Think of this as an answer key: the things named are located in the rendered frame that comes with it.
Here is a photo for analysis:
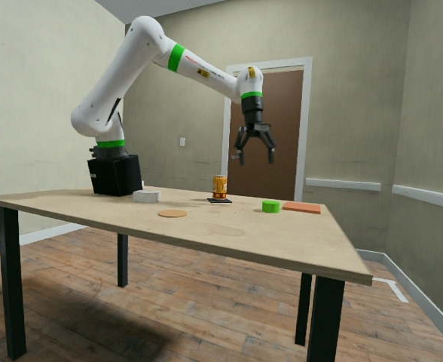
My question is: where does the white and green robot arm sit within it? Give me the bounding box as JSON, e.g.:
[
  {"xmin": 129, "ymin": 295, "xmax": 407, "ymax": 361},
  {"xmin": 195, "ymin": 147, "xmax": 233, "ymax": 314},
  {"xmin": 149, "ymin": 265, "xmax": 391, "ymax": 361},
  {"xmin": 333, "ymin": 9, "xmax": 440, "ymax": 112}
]
[{"xmin": 71, "ymin": 16, "xmax": 263, "ymax": 161}]

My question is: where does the dark grey square coaster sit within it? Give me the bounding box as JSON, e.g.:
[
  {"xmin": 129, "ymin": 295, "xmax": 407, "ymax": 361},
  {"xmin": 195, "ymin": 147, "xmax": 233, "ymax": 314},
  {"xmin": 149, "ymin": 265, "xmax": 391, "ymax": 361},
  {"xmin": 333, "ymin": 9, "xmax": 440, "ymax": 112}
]
[{"xmin": 207, "ymin": 198, "xmax": 233, "ymax": 203}]

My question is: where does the yellow drink can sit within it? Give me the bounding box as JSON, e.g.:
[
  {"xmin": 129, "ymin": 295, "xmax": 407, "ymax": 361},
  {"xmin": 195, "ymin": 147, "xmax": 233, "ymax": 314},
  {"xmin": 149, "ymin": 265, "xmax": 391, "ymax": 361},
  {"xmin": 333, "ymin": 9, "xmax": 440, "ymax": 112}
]
[{"xmin": 212, "ymin": 175, "xmax": 227, "ymax": 201}]

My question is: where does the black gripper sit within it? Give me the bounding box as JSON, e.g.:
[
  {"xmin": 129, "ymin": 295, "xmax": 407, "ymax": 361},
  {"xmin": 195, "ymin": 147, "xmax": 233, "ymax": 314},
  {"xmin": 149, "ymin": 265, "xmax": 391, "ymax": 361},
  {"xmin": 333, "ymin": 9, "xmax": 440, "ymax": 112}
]
[{"xmin": 233, "ymin": 110, "xmax": 275, "ymax": 166}]

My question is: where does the tan round disc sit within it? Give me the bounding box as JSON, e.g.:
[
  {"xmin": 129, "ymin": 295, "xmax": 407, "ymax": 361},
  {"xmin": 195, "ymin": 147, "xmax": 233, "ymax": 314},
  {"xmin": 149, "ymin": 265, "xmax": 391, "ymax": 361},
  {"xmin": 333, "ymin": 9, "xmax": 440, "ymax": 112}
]
[{"xmin": 158, "ymin": 210, "xmax": 187, "ymax": 218}]

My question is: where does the orange flat square slab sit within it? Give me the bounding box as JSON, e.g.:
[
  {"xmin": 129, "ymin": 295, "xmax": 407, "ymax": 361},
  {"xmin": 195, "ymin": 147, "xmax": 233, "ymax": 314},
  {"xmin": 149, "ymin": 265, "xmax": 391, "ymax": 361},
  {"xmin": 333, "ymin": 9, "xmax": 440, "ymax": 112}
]
[{"xmin": 283, "ymin": 202, "xmax": 321, "ymax": 214}]

